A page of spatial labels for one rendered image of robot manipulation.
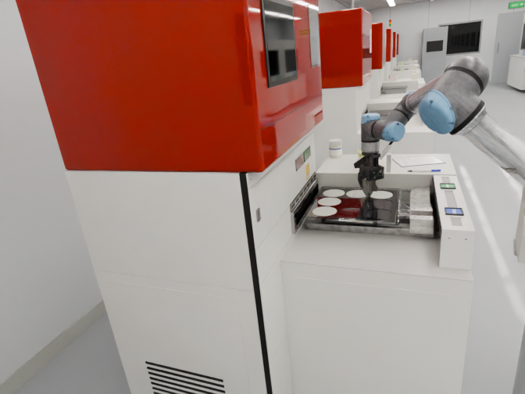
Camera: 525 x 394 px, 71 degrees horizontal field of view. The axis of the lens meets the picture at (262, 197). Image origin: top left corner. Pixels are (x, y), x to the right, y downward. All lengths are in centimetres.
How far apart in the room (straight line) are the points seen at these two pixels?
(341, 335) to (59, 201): 177
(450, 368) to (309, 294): 53
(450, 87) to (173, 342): 128
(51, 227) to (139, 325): 106
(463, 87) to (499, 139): 17
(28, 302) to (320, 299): 165
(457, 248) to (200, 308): 88
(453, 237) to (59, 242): 209
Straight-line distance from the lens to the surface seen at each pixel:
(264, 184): 118
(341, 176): 184
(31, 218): 239
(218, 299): 131
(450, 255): 135
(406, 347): 149
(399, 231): 154
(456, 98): 114
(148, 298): 149
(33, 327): 253
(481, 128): 117
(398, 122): 150
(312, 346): 158
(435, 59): 1389
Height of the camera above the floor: 152
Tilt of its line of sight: 20 degrees down
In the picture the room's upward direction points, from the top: 6 degrees counter-clockwise
